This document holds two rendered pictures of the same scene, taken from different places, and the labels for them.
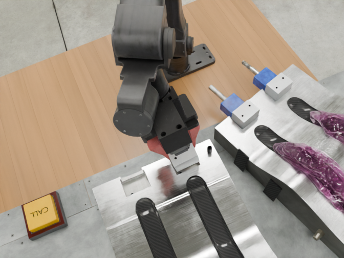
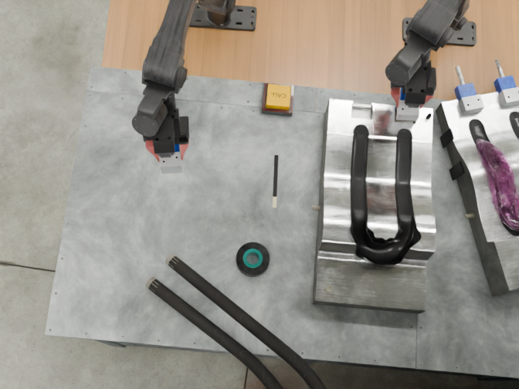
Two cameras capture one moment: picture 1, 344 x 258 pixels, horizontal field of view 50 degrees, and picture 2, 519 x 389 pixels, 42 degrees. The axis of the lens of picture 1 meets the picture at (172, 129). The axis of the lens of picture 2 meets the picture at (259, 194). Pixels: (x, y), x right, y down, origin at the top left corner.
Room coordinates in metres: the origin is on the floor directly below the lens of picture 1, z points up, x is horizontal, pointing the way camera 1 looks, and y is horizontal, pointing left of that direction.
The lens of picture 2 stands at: (-0.46, 0.14, 2.45)
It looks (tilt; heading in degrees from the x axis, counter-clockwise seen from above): 74 degrees down; 14
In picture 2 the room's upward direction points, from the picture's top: 7 degrees clockwise
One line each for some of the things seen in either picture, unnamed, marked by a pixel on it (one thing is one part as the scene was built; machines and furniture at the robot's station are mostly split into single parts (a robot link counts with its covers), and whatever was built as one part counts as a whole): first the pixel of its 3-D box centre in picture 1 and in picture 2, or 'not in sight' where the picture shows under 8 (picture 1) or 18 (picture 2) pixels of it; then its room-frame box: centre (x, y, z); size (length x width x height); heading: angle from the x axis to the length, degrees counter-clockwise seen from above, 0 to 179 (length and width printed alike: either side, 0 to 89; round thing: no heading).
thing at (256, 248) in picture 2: not in sight; (252, 259); (-0.17, 0.21, 0.82); 0.08 x 0.08 x 0.04
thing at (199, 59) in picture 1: (175, 58); (442, 25); (0.60, -0.04, 0.84); 0.20 x 0.07 x 0.08; 108
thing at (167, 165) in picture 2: not in sight; (170, 143); (0.00, 0.49, 0.93); 0.13 x 0.05 x 0.05; 26
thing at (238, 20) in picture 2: not in sight; (218, 9); (0.42, 0.53, 0.84); 0.20 x 0.07 x 0.08; 108
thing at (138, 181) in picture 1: (135, 184); (361, 113); (0.27, 0.09, 0.87); 0.05 x 0.05 x 0.04; 16
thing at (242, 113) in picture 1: (229, 103); (464, 89); (0.44, -0.14, 0.86); 0.13 x 0.05 x 0.05; 33
